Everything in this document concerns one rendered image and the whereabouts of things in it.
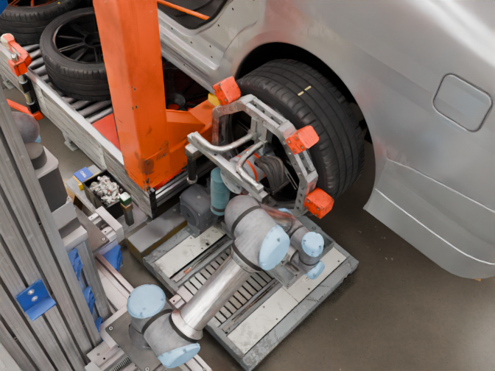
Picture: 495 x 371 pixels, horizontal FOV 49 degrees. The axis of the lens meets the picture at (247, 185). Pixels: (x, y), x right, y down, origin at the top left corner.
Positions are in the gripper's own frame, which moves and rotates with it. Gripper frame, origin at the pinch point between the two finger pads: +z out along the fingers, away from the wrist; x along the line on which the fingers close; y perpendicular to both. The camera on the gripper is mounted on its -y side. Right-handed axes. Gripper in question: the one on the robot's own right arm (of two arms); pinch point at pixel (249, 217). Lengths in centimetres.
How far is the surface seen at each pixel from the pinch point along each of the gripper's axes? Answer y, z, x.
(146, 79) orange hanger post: 34, 57, 2
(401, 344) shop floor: -83, -68, -46
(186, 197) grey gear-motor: -43, 49, -9
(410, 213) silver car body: 8, -44, -42
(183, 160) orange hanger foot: -25, 57, -14
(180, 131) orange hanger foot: -8, 59, -15
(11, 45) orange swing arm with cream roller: -34, 198, -2
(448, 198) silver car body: 27, -53, -42
